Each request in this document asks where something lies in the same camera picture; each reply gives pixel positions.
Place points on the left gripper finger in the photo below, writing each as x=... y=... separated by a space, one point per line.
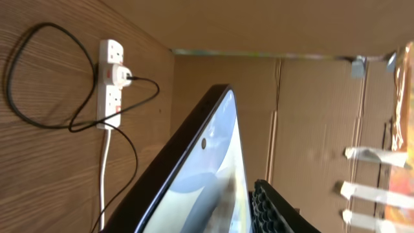
x=272 y=213

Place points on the blue Galaxy smartphone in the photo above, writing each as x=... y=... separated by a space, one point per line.
x=197 y=182

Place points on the white charger plug adapter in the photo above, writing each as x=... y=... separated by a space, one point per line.
x=120 y=76

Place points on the white power strip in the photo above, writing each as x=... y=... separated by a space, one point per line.
x=108 y=102

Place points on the brown cardboard wall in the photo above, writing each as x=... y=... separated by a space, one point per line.
x=321 y=93

